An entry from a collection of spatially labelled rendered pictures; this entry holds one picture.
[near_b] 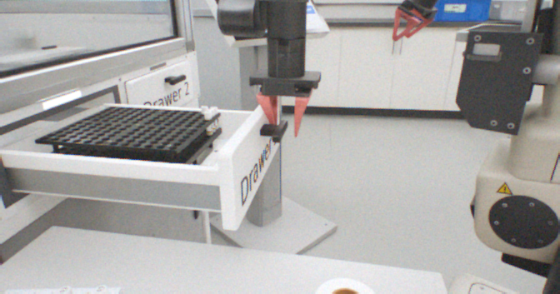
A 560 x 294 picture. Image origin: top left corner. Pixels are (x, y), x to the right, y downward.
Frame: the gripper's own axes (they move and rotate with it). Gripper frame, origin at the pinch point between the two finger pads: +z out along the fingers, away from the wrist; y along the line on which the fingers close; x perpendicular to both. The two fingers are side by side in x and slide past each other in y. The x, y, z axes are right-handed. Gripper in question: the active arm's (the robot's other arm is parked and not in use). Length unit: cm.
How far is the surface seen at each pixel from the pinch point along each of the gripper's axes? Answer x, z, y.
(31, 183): 16.0, 4.5, 33.4
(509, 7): -322, -11, -149
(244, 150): 12.4, -1.6, 3.3
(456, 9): -306, -9, -100
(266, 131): 4.4, -1.3, 2.2
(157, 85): -23.8, -0.1, 35.4
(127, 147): 11.8, -0.4, 20.4
